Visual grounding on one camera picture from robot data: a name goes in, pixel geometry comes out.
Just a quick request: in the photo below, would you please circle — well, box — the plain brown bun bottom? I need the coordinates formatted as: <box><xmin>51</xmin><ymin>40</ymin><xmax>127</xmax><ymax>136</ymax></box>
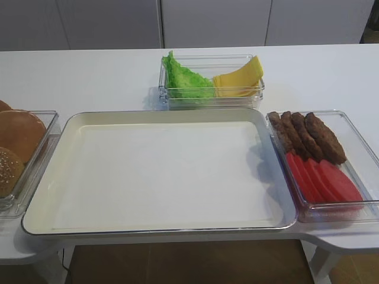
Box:
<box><xmin>1</xmin><ymin>110</ymin><xmax>46</xmax><ymax>163</ymax></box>

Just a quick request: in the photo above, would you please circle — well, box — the clear bin lettuce and cheese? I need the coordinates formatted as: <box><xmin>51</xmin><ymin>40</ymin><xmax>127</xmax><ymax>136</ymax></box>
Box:
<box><xmin>159</xmin><ymin>54</ymin><xmax>265</xmax><ymax>110</ymax></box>

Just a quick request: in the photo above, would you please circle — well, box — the green lettuce leaf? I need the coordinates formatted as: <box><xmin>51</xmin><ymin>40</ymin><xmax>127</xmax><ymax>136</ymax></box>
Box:
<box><xmin>162</xmin><ymin>50</ymin><xmax>215</xmax><ymax>99</ymax></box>

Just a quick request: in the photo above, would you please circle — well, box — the yellow cheese slices stack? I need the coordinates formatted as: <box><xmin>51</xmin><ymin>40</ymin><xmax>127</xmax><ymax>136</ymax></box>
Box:
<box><xmin>213</xmin><ymin>56</ymin><xmax>264</xmax><ymax>98</ymax></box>

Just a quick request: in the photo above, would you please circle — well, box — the large white serving tray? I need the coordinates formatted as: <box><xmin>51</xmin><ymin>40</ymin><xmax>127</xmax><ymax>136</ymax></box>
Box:
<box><xmin>21</xmin><ymin>108</ymin><xmax>298</xmax><ymax>237</ymax></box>

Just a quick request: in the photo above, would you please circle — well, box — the brown meat patty leftmost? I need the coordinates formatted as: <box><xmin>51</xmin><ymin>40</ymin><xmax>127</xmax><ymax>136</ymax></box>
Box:
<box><xmin>268</xmin><ymin>111</ymin><xmax>296</xmax><ymax>154</ymax></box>

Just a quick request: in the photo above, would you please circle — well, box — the brown meat patty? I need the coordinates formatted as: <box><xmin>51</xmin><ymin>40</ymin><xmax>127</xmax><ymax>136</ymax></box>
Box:
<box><xmin>291</xmin><ymin>112</ymin><xmax>324</xmax><ymax>162</ymax></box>
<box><xmin>305</xmin><ymin>112</ymin><xmax>347</xmax><ymax>164</ymax></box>
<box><xmin>268</xmin><ymin>111</ymin><xmax>296</xmax><ymax>154</ymax></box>
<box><xmin>281</xmin><ymin>111</ymin><xmax>311</xmax><ymax>161</ymax></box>

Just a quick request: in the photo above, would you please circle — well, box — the red tomato slice leftmost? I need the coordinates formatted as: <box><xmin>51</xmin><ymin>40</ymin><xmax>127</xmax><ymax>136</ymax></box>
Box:
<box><xmin>285</xmin><ymin>152</ymin><xmax>314</xmax><ymax>202</ymax></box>

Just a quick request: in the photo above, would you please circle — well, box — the red tomato slice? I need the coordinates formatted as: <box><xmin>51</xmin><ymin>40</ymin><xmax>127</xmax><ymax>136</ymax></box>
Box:
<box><xmin>294</xmin><ymin>156</ymin><xmax>324</xmax><ymax>204</ymax></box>
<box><xmin>285</xmin><ymin>152</ymin><xmax>314</xmax><ymax>202</ymax></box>
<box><xmin>316</xmin><ymin>160</ymin><xmax>363</xmax><ymax>203</ymax></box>
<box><xmin>304</xmin><ymin>159</ymin><xmax>338</xmax><ymax>204</ymax></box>

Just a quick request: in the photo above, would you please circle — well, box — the brown meat patty rightmost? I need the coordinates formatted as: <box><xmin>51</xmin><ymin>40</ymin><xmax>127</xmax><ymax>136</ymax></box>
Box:
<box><xmin>305</xmin><ymin>112</ymin><xmax>347</xmax><ymax>164</ymax></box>

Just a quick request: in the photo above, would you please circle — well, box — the clear bin patties and tomato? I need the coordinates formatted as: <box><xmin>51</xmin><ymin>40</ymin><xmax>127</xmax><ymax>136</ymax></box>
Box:
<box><xmin>266</xmin><ymin>111</ymin><xmax>378</xmax><ymax>222</ymax></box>

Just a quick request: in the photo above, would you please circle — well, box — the red tomato slice rightmost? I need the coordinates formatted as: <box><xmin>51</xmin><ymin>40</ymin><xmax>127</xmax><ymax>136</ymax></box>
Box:
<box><xmin>316</xmin><ymin>160</ymin><xmax>363</xmax><ymax>203</ymax></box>

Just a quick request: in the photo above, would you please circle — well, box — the white table leg right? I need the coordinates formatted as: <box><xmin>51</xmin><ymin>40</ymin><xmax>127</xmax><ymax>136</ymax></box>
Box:
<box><xmin>309</xmin><ymin>246</ymin><xmax>341</xmax><ymax>283</ymax></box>

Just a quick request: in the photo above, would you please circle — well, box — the sesame top bun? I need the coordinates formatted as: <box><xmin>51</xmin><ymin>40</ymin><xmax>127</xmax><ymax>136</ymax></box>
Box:
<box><xmin>0</xmin><ymin>147</ymin><xmax>24</xmax><ymax>198</ymax></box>

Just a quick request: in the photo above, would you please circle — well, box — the rear brown bun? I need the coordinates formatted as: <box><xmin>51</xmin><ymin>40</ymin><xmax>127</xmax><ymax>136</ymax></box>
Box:
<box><xmin>0</xmin><ymin>101</ymin><xmax>12</xmax><ymax>112</ymax></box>

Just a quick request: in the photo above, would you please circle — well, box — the clear bin with buns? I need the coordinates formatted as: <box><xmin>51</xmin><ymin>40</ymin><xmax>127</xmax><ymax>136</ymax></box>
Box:
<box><xmin>1</xmin><ymin>110</ymin><xmax>61</xmax><ymax>220</ymax></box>

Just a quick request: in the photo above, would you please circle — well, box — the black power cable under table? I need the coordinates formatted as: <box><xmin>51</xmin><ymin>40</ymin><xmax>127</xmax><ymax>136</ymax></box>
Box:
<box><xmin>60</xmin><ymin>247</ymin><xmax>70</xmax><ymax>284</ymax></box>

